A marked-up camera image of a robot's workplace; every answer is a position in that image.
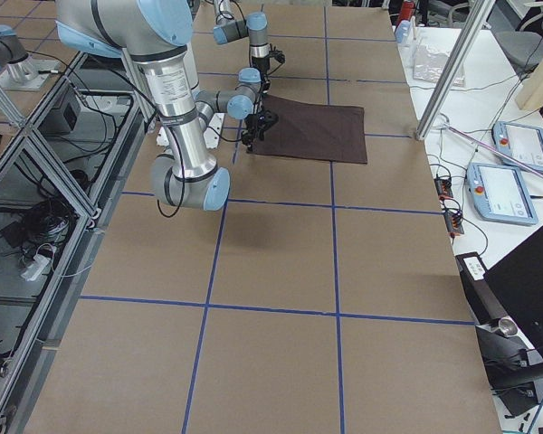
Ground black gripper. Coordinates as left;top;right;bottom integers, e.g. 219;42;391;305
243;110;279;152
251;57;271;94

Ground dark brown t-shirt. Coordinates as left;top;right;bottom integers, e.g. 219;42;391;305
248;95;367;165

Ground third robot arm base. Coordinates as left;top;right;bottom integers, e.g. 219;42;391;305
0;24;60;91

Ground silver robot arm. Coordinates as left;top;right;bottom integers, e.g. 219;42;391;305
56;1;278;211
213;1;272;94

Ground silver foil bag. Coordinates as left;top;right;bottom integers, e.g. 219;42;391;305
413;45;450;83

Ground black power box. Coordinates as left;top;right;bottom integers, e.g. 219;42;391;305
38;88;81;135

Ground white power strip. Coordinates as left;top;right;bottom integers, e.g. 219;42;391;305
21;253;52;281

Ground lower teach pendant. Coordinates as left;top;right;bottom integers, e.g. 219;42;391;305
466;163;538;226

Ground teach pendant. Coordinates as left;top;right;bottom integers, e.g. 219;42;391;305
492;121;543;174
466;163;538;226

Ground grey office chair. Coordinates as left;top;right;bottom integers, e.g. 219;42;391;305
495;13;543;72

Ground upper teach pendant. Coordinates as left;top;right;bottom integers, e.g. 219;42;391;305
492;121;543;174

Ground black box with white label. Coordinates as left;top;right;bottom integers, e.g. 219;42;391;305
455;252;517;326

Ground black monitor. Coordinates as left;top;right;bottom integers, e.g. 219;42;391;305
485;225;543;357

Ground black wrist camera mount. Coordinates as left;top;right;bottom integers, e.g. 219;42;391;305
269;45;286;65

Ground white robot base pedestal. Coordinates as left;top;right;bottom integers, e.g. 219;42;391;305
156;0;227;149

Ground aluminium frame rail structure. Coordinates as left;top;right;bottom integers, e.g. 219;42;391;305
0;52;147;433

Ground aluminium frame post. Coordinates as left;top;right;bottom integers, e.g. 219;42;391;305
414;0;496;141

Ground black camera tripod mount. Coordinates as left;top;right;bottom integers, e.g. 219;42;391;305
476;326;543;417

